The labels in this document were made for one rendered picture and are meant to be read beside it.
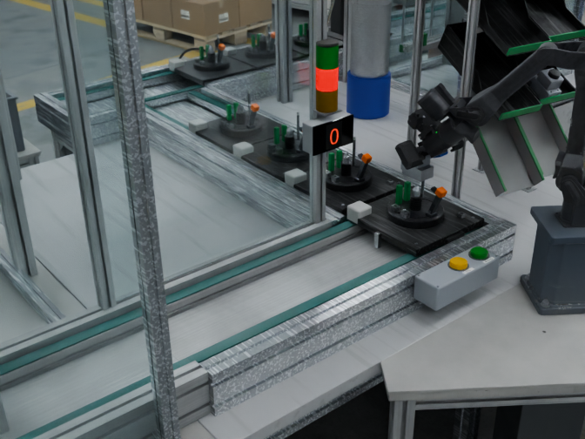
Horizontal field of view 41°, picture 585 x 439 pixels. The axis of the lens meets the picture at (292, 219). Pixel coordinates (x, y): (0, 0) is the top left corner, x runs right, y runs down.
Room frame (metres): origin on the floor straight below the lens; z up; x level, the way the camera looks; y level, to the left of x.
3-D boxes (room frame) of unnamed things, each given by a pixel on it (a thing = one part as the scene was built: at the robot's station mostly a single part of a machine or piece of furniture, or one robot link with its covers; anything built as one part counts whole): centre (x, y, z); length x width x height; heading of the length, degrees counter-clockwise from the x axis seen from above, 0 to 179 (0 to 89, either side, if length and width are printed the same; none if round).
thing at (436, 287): (1.50, -0.37, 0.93); 0.21 x 0.07 x 0.06; 128
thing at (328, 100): (1.69, -0.08, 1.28); 0.05 x 0.05 x 0.05
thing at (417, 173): (1.73, -0.30, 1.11); 0.08 x 0.04 x 0.07; 39
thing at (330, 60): (1.69, -0.08, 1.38); 0.05 x 0.05 x 0.05
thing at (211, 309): (1.55, -0.05, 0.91); 0.84 x 0.28 x 0.10; 128
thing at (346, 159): (1.92, -0.15, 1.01); 0.24 x 0.24 x 0.13; 38
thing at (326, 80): (1.69, -0.08, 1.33); 0.05 x 0.05 x 0.05
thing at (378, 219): (1.72, -0.30, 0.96); 0.24 x 0.24 x 0.02; 38
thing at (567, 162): (1.53, -0.60, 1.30); 0.07 x 0.06 x 0.32; 155
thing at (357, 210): (1.74, -0.17, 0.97); 0.05 x 0.05 x 0.04; 38
